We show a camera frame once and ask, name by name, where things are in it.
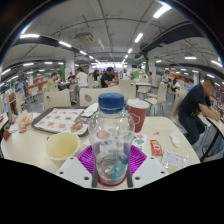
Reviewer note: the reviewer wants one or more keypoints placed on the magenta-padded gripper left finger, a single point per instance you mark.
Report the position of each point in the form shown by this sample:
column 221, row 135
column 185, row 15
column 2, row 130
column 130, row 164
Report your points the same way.
column 71, row 170

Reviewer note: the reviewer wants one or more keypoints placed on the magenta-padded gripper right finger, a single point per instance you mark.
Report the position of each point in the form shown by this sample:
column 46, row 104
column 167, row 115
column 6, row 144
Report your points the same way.
column 150, row 170

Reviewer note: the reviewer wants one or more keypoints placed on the clear blue-capped water bottle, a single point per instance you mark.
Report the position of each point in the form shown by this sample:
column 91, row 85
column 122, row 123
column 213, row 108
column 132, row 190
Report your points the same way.
column 111, row 133

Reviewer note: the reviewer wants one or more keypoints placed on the red ketchup sachet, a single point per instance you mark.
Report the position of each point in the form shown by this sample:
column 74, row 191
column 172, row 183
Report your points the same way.
column 156, row 147

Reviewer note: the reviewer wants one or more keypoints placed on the cream ceramic mug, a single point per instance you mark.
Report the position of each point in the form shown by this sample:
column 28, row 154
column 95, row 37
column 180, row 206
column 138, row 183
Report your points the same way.
column 61, row 146

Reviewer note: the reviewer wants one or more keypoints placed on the clear plastic wipe packet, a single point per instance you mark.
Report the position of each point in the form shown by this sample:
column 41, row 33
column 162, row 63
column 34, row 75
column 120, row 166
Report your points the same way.
column 175, row 160

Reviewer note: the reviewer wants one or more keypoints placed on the colourful printed sticker sheet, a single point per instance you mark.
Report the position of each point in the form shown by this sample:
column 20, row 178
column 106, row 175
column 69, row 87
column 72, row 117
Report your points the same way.
column 140, row 141

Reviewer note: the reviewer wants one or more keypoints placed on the crumpled white napkin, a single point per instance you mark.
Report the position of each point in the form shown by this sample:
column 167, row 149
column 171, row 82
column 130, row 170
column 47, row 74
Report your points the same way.
column 175, row 140

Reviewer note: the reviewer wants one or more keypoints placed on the fried food piece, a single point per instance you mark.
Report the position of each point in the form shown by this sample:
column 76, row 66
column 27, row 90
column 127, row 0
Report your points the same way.
column 76, row 127

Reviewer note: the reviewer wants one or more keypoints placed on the brown food tray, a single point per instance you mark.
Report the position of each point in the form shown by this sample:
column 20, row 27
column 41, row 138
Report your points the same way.
column 53, row 120

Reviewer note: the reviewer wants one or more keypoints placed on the red paper cup with lid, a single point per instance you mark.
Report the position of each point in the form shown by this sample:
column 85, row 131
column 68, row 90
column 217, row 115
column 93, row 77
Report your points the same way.
column 138, row 115

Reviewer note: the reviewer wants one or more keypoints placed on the white tissue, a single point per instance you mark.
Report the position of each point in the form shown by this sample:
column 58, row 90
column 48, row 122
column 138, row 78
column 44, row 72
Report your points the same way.
column 90, row 110

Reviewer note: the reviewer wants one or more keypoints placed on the beige chair with round hole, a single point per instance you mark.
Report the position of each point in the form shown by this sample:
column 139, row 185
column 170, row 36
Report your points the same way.
column 100, row 94
column 58, row 98

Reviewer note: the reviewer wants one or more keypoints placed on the small red box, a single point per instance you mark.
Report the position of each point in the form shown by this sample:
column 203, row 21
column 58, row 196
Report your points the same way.
column 6, row 135

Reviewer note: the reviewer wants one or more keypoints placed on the person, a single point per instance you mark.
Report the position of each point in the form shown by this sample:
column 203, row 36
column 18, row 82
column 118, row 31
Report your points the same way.
column 20, row 87
column 107, row 79
column 193, row 106
column 50, row 83
column 175, row 85
column 82, row 80

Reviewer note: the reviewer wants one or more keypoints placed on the neighbouring beige table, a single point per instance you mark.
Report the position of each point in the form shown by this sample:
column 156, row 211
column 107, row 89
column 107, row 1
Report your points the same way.
column 218, row 128

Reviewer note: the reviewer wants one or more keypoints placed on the ceiling air conditioner unit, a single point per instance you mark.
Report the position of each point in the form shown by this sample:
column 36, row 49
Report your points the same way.
column 83, row 36

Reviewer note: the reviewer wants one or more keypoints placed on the ceiling lights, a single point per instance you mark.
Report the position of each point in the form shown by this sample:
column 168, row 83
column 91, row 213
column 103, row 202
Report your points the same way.
column 161, row 10

